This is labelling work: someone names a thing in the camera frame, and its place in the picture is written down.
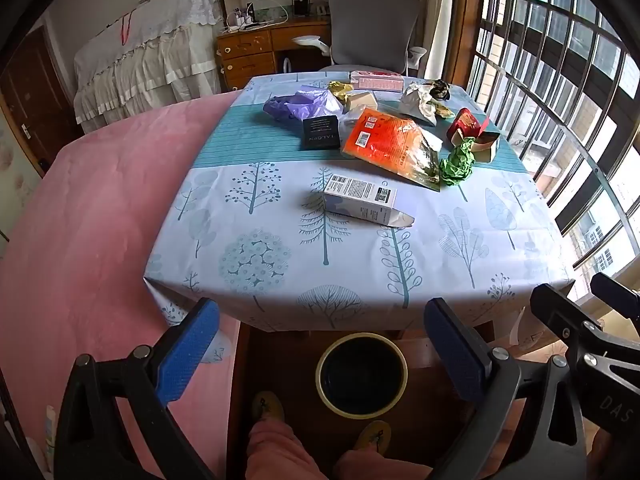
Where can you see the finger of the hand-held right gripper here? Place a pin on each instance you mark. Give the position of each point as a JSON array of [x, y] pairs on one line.
[[612, 290], [550, 302]]

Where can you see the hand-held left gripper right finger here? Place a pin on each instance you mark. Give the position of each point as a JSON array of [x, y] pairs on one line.
[[452, 355]]

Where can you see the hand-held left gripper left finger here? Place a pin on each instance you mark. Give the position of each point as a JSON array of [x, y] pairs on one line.
[[192, 345]]

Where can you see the yellow rimmed bin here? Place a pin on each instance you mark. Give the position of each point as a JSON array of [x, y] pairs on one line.
[[360, 375]]

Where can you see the green paper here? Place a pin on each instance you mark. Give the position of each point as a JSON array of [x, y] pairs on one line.
[[457, 162]]

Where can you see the white carton box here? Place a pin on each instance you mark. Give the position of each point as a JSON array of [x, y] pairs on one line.
[[355, 195]]

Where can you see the red box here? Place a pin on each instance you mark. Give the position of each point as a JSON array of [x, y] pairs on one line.
[[465, 122]]

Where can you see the orange snack bag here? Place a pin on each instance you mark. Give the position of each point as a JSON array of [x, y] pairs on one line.
[[390, 142]]

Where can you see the white paper bag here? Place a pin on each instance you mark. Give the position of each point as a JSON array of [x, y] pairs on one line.
[[420, 102]]

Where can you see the dark wrapper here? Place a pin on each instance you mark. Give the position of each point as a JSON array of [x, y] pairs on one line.
[[441, 89]]

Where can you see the black small box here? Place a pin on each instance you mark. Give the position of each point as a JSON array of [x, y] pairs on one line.
[[320, 132]]

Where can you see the clear plastic wrapper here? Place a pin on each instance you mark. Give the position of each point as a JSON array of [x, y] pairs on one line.
[[350, 122]]

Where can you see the purple plastic bag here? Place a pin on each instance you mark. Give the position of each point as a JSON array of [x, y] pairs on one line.
[[295, 105]]

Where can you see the small beige cardboard box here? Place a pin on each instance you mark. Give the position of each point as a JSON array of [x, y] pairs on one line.
[[362, 100]]

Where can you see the yellow slipper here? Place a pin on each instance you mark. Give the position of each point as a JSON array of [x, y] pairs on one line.
[[374, 435], [267, 407]]

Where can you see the tree printed tablecloth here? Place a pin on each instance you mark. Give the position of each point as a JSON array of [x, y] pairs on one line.
[[250, 260]]

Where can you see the person's right leg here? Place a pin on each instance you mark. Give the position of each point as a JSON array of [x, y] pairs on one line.
[[380, 467]]

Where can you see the pink bed sheet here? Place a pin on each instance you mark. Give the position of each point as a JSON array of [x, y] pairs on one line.
[[100, 210]]

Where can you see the metal window grille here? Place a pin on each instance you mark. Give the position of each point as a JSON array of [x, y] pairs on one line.
[[575, 85]]

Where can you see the floral frosted glass door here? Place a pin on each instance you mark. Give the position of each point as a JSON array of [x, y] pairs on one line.
[[15, 175]]

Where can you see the pink tissue box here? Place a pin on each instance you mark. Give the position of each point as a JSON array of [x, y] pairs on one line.
[[377, 80]]

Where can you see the yellow crumpled wrapper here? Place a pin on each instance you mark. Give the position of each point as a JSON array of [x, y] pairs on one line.
[[340, 88]]

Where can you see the wooden desk with drawers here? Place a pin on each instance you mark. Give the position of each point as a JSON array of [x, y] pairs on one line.
[[250, 60]]

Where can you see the brown wooden door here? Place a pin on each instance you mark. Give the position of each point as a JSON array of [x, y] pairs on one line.
[[30, 90]]

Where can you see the beige curtain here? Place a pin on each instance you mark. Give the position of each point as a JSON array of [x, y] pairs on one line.
[[437, 20]]

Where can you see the grey office chair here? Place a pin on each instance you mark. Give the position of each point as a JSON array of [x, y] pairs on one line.
[[372, 20]]

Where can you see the wooden window frame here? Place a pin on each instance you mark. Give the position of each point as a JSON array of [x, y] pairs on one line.
[[465, 25]]

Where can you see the black photo frame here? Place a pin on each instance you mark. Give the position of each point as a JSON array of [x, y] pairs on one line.
[[301, 6]]

